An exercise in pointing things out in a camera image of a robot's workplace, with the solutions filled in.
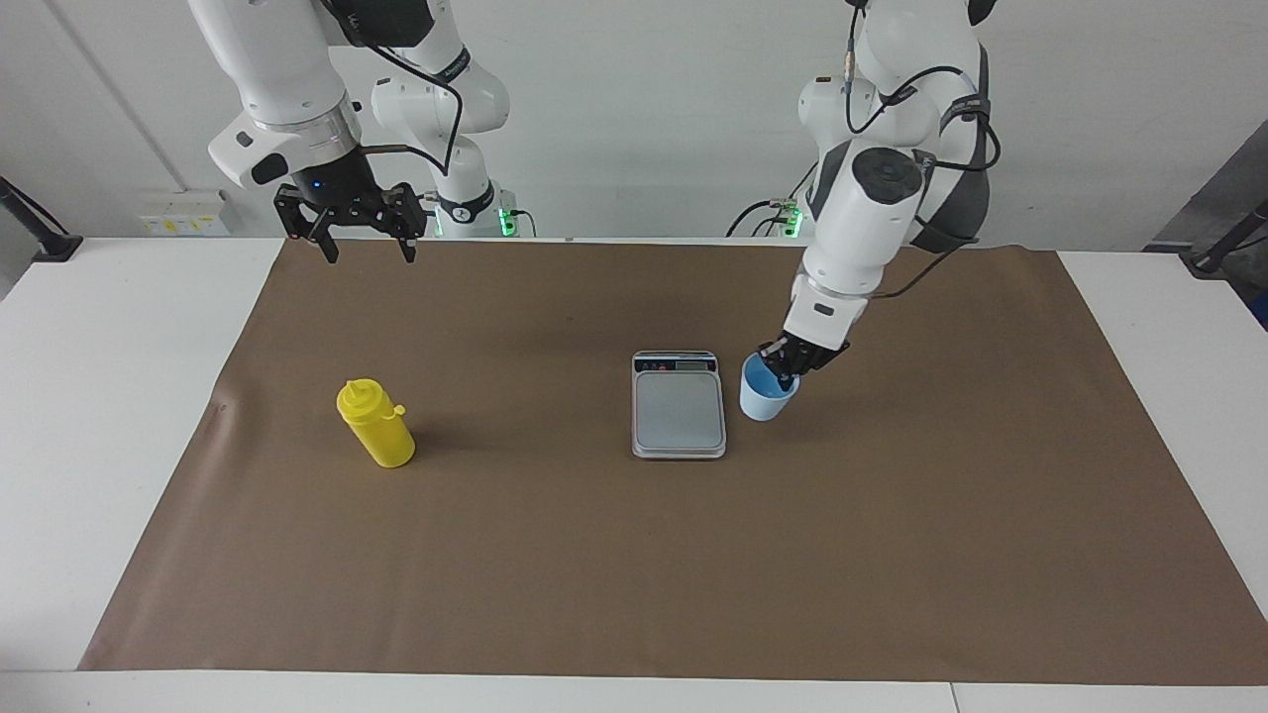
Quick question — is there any light blue plastic cup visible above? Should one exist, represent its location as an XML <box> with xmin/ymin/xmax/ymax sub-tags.
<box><xmin>739</xmin><ymin>355</ymin><xmax>801</xmax><ymax>423</ymax></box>

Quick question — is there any yellow squeeze bottle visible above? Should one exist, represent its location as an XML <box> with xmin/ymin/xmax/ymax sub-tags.
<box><xmin>336</xmin><ymin>378</ymin><xmax>417</xmax><ymax>469</ymax></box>

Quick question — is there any silver digital kitchen scale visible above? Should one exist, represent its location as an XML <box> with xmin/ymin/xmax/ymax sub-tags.
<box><xmin>631</xmin><ymin>350</ymin><xmax>728</xmax><ymax>461</ymax></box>

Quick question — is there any brown paper table mat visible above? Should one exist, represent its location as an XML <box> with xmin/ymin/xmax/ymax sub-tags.
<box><xmin>77</xmin><ymin>238</ymin><xmax>1268</xmax><ymax>686</ymax></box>

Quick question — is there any grey slanted panel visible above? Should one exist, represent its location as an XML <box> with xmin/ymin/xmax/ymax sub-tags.
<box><xmin>1144</xmin><ymin>124</ymin><xmax>1268</xmax><ymax>254</ymax></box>

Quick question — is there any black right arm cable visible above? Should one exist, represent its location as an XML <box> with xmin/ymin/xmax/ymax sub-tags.
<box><xmin>317</xmin><ymin>0</ymin><xmax>467</xmax><ymax>179</ymax></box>

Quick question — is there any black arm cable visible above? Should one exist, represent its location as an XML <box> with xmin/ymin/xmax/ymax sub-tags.
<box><xmin>842</xmin><ymin>0</ymin><xmax>1004</xmax><ymax>300</ymax></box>
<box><xmin>317</xmin><ymin>0</ymin><xmax>467</xmax><ymax>179</ymax></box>

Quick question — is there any white wall socket box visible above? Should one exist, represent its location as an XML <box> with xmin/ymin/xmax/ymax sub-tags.
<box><xmin>139</xmin><ymin>188</ymin><xmax>231</xmax><ymax>237</ymax></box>

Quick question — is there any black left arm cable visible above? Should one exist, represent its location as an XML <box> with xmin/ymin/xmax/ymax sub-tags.
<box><xmin>842</xmin><ymin>0</ymin><xmax>1004</xmax><ymax>300</ymax></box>

